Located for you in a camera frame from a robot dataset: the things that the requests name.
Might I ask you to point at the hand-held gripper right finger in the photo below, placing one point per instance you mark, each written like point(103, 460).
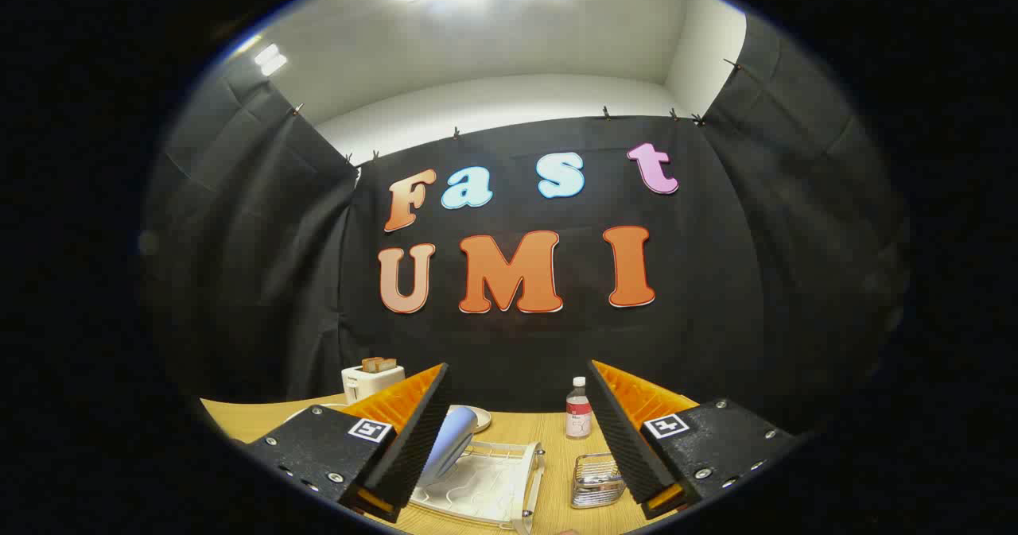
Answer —
point(624, 440)

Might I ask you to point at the toast slices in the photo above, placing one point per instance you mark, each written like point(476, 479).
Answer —
point(379, 364)

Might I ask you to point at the clear bottle with red label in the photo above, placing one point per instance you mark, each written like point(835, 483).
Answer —
point(578, 416)

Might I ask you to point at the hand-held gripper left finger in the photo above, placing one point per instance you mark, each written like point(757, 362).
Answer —
point(413, 440)

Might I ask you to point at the black backdrop cloth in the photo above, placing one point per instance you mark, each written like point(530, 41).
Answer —
point(716, 281)

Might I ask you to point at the small beige oval plate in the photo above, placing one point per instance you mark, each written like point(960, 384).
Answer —
point(482, 418)

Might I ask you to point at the white toaster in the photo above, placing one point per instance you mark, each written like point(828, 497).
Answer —
point(370, 384)

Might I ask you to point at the blue plate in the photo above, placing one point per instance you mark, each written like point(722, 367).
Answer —
point(449, 443)

